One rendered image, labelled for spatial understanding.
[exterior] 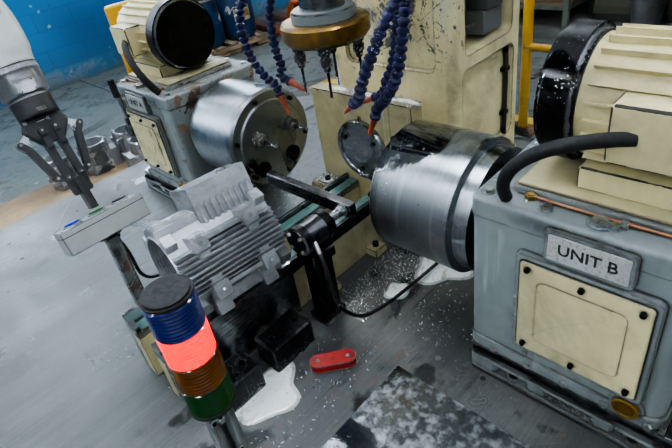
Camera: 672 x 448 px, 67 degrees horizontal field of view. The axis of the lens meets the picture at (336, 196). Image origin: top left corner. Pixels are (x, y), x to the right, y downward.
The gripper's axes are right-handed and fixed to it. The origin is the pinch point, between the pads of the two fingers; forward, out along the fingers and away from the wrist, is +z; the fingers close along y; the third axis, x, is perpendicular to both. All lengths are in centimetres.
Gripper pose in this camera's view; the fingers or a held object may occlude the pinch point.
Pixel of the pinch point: (85, 192)
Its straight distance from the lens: 114.2
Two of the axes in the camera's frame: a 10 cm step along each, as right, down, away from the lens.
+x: -6.1, 0.5, 7.9
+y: 6.8, -4.7, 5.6
